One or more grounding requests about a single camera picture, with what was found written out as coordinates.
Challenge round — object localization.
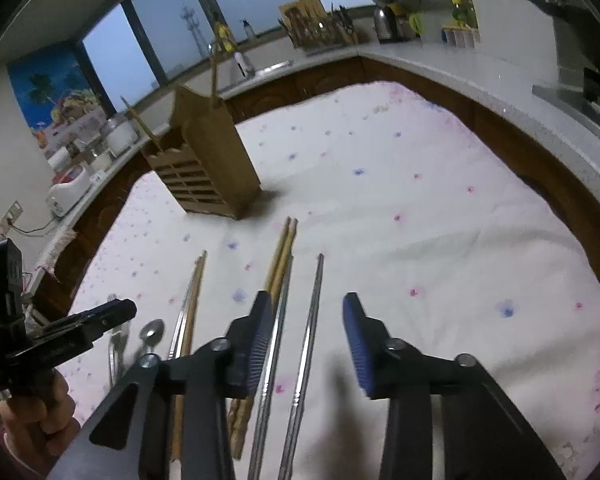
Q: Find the green yellow bottle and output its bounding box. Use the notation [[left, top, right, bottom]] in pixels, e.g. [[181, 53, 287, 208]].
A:
[[450, 0, 479, 29]]

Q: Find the person's left hand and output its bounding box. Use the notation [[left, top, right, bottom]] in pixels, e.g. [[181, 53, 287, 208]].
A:
[[0, 369, 82, 467]]

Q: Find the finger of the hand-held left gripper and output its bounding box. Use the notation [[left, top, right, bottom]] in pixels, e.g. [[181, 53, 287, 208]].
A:
[[55, 298, 137, 335], [27, 331, 97, 370]]

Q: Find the white wall socket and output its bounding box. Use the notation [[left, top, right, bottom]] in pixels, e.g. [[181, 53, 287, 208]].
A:
[[0, 201, 22, 235]]

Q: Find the steel stove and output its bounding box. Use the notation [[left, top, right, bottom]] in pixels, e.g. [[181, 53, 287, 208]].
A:
[[532, 66, 600, 152]]

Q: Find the window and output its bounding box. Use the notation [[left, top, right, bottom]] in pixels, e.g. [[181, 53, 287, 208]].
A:
[[81, 0, 387, 117]]

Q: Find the dish rack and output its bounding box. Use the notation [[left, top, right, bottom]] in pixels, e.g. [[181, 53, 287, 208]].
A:
[[280, 5, 359, 56]]

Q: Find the metal spoon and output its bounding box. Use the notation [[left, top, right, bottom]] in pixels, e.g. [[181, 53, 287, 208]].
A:
[[130, 318, 166, 366]]

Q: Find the chrome faucet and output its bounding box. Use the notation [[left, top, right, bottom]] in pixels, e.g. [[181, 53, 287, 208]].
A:
[[232, 50, 256, 79]]

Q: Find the metal fork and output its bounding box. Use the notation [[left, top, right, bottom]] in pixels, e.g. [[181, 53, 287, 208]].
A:
[[106, 294, 132, 391]]

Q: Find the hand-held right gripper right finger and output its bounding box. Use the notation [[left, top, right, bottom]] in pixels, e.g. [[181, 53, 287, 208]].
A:
[[342, 291, 566, 480]]

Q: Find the person's left forearm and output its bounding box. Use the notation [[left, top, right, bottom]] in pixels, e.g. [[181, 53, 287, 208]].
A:
[[0, 410, 51, 480]]

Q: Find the steel kettle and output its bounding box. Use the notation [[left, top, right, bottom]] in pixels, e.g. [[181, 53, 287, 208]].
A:
[[372, 0, 404, 44]]

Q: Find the thin dark power cable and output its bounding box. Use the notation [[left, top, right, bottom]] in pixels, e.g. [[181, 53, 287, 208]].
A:
[[10, 217, 57, 237]]

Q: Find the floral white tablecloth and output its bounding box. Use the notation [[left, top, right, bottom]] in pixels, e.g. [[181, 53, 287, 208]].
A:
[[55, 81, 600, 480]]

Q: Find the wooden cutting board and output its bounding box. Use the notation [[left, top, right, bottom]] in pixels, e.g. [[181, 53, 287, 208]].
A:
[[279, 0, 326, 46]]

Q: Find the wall poster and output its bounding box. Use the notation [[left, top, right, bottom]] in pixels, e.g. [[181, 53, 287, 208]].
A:
[[7, 50, 107, 149]]

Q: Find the white lace cloth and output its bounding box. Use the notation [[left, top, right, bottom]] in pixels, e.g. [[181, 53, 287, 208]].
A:
[[34, 226, 77, 282]]

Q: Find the spice container set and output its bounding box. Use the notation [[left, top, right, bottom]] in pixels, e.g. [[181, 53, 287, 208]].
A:
[[441, 25, 481, 49]]

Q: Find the white countertop appliance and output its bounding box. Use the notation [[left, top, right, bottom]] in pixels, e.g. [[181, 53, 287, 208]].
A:
[[45, 162, 95, 218]]

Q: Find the metal chopstick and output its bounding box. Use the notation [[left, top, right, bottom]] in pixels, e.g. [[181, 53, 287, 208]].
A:
[[167, 280, 195, 361], [278, 253, 325, 480], [247, 255, 295, 480]]

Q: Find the white rice cooker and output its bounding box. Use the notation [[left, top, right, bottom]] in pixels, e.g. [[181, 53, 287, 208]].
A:
[[102, 115, 141, 156]]

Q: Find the wooden utensil holder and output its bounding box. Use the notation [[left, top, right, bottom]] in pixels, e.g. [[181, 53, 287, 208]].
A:
[[141, 85, 262, 221]]

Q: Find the steel sink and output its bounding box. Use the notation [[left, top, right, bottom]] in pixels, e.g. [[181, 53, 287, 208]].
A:
[[250, 60, 294, 79]]

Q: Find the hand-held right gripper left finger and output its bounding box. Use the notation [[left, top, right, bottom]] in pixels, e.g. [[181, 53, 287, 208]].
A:
[[47, 290, 276, 480]]

